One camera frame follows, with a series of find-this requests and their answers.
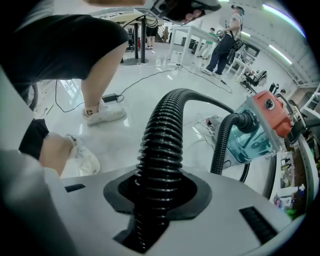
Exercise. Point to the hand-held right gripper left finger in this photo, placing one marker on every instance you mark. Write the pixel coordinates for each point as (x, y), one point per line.
(87, 212)

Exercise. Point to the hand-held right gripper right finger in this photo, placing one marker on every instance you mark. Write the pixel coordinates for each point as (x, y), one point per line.
(220, 230)

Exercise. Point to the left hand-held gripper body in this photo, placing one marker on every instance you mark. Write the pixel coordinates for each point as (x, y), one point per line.
(175, 7)

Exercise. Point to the red and teal vacuum cleaner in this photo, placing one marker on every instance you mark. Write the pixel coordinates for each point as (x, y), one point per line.
(272, 112)

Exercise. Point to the person's left hand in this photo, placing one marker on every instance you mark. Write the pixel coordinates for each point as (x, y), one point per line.
(191, 15)

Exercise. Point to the person's white right shoe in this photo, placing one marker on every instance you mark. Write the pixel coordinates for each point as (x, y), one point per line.
(85, 160)

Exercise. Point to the person's white shoe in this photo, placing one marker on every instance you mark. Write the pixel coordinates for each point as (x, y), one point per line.
(107, 115)
(85, 160)

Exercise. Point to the white power strip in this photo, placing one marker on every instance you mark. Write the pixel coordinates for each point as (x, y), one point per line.
(178, 65)

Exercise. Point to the person's right leg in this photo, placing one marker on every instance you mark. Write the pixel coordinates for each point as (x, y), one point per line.
(55, 155)

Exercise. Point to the person's leg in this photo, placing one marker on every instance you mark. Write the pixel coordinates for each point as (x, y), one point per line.
(100, 82)
(55, 155)

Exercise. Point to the white table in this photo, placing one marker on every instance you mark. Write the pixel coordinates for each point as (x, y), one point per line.
(240, 62)

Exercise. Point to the person's white left shoe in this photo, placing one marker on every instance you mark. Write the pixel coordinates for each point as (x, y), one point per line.
(107, 115)

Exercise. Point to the person's left leg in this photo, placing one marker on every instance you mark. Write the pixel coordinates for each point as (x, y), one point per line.
(100, 82)

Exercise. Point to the black office chair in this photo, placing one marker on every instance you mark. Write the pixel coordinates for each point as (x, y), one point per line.
(255, 80)

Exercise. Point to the long ceiling light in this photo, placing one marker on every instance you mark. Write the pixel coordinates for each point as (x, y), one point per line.
(280, 53)

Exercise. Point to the person's black shorts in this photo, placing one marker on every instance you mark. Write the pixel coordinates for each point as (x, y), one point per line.
(62, 50)

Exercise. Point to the black visitor chair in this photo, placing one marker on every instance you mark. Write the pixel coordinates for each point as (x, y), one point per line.
(297, 130)

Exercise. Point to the black round stool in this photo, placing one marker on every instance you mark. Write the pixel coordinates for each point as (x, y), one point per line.
(32, 95)

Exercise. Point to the person's white t-shirt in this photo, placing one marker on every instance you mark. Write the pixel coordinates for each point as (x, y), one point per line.
(37, 12)

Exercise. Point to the white frame desk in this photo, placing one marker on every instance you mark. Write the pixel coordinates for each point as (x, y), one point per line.
(195, 31)

